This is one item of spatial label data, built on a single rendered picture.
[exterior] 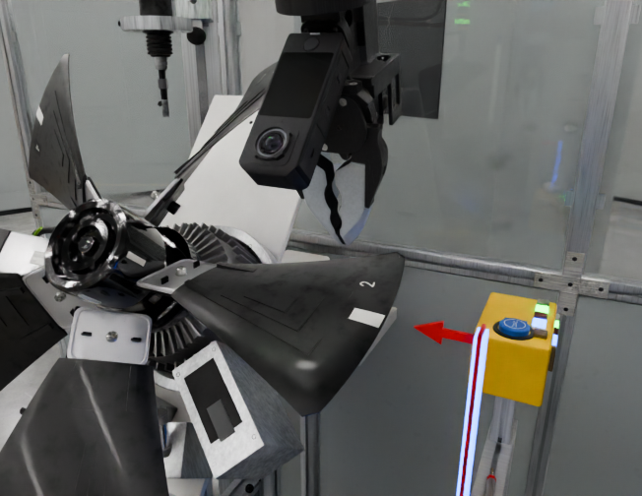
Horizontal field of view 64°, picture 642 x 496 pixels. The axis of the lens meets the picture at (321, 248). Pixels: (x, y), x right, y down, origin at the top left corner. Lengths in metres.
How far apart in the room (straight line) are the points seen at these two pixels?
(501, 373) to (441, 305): 0.55
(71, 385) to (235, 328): 0.22
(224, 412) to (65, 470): 0.18
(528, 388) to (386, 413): 0.78
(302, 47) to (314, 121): 0.06
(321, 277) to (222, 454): 0.24
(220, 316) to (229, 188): 0.45
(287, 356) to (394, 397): 0.99
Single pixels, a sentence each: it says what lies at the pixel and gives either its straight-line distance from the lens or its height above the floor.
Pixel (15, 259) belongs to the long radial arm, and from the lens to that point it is 1.02.
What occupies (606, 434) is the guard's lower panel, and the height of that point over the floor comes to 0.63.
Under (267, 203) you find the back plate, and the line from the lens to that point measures 0.89.
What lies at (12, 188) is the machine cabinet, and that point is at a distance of 6.04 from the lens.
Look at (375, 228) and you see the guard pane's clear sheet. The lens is 1.29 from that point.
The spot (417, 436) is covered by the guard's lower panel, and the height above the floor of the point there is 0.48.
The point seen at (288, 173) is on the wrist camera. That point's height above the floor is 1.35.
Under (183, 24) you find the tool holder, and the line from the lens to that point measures 0.57.
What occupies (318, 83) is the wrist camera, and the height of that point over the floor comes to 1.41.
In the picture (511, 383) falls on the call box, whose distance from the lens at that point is 0.77.
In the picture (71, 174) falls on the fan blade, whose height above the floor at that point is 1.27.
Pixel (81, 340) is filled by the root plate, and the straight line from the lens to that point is 0.67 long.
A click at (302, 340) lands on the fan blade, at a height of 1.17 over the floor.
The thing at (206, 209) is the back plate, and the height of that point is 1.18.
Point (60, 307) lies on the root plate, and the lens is 0.76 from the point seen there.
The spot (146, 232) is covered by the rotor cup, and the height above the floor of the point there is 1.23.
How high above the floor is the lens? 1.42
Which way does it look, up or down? 19 degrees down
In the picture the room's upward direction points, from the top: straight up
